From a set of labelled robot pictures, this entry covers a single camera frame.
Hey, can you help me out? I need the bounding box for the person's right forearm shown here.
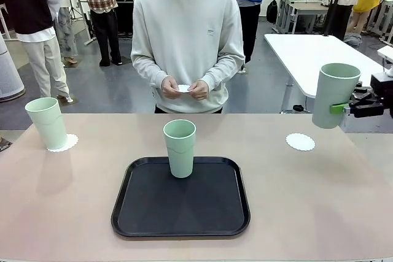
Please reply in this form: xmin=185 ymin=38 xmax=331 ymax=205
xmin=131 ymin=55 xmax=168 ymax=90

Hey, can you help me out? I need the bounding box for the pale green plastic cup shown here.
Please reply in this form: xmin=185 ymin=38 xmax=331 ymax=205
xmin=163 ymin=119 xmax=197 ymax=179
xmin=311 ymin=63 xmax=362 ymax=129
xmin=25 ymin=97 xmax=69 ymax=150

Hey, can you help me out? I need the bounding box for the person in beige sweatshirt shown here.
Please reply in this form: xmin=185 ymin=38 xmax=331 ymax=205
xmin=131 ymin=0 xmax=246 ymax=114

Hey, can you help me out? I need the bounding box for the black plastic serving tray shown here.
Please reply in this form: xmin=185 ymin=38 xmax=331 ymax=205
xmin=111 ymin=156 xmax=251 ymax=238

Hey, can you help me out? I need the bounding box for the bystander in black shirt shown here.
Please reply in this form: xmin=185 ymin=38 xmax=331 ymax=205
xmin=0 ymin=0 xmax=73 ymax=103

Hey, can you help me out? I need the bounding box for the person's right hand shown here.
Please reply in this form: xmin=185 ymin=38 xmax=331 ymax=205
xmin=160 ymin=76 xmax=182 ymax=100

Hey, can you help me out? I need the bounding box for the black hanging bag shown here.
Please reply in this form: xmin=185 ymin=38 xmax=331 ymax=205
xmin=266 ymin=0 xmax=279 ymax=24

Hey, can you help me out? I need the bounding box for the black tripod pole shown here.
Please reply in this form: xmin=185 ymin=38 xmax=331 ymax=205
xmin=324 ymin=0 xmax=349 ymax=37

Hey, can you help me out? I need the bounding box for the person's left hand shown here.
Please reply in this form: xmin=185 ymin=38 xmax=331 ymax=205
xmin=187 ymin=80 xmax=210 ymax=101

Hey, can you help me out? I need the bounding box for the white table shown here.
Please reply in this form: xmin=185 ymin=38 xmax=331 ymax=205
xmin=263 ymin=33 xmax=393 ymax=114

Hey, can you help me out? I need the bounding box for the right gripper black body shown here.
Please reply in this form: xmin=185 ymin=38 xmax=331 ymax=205
xmin=370 ymin=73 xmax=393 ymax=105

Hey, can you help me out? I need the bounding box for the person's left forearm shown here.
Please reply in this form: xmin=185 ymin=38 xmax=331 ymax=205
xmin=201 ymin=55 xmax=246 ymax=91

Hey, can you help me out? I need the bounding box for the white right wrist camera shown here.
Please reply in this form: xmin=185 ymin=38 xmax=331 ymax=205
xmin=376 ymin=45 xmax=393 ymax=60

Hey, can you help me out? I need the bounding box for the bystander in patterned grey trousers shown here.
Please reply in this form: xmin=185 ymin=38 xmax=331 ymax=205
xmin=45 ymin=0 xmax=79 ymax=66

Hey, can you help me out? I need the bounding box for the white scalloped paper coaster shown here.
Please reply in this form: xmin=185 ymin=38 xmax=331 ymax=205
xmin=171 ymin=83 xmax=197 ymax=94
xmin=46 ymin=133 xmax=78 ymax=153
xmin=286 ymin=133 xmax=316 ymax=152

